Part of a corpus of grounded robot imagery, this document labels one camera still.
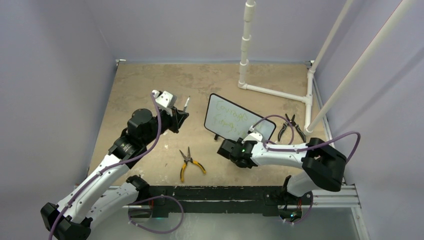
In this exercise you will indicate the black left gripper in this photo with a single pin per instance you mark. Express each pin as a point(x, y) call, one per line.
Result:
point(176, 119)

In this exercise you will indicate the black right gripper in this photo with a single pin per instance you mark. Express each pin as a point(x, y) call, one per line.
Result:
point(239, 141)

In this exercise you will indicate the white green whiteboard marker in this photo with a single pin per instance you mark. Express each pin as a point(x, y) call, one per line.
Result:
point(186, 104)

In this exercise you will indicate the black-framed whiteboard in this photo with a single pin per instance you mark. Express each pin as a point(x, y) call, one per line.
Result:
point(227, 119)

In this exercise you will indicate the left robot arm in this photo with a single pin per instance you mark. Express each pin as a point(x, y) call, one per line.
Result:
point(75, 216)

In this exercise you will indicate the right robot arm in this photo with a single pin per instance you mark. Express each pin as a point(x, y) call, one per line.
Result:
point(322, 165)

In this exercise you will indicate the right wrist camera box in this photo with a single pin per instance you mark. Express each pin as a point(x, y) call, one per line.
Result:
point(253, 135)

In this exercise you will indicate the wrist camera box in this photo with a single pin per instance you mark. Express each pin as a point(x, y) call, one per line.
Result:
point(165, 100)
point(253, 135)

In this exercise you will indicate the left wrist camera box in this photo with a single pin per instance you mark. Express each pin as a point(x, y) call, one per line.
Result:
point(165, 100)

